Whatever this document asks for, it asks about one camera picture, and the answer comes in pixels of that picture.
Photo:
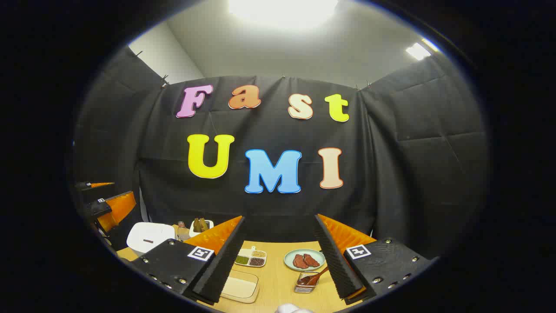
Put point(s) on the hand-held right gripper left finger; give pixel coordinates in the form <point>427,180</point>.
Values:
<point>223,265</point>

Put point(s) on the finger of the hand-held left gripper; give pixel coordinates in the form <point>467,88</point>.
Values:
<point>93,185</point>
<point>115,208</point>

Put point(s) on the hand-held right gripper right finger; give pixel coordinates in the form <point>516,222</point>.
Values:
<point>332,256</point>

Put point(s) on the clear plastic rice container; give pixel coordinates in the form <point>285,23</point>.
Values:
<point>243,273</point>

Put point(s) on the brown wooden spoon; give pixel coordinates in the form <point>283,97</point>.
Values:
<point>310,278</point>

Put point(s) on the white rice cooker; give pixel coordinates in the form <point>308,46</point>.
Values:
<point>147,234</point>

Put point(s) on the pale green plate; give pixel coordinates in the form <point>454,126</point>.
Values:
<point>319,263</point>

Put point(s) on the green mung beans pile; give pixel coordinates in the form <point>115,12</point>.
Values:
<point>242,260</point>

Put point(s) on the red meat slice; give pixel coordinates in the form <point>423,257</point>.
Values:
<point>299,261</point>
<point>312,260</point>

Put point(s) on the white divided dish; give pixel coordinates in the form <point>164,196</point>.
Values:
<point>249,253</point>

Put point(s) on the dark red beans pile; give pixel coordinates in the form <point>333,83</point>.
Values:
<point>257,261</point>

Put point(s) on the yellow soybeans pile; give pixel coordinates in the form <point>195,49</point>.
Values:
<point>259,253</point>

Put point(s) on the white toaster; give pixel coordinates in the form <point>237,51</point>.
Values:
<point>202,234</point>

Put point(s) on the brown bread slice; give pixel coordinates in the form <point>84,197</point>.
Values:
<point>204,224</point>
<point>196,225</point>

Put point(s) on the clear plastic water bottle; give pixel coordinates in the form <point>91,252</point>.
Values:
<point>183,232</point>

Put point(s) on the black backdrop cloth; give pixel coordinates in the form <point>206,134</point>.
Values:
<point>260,126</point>

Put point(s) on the small ceiling light panel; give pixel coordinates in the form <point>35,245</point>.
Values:
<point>418,51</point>

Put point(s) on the large ceiling light panel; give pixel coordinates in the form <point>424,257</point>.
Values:
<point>282,11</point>

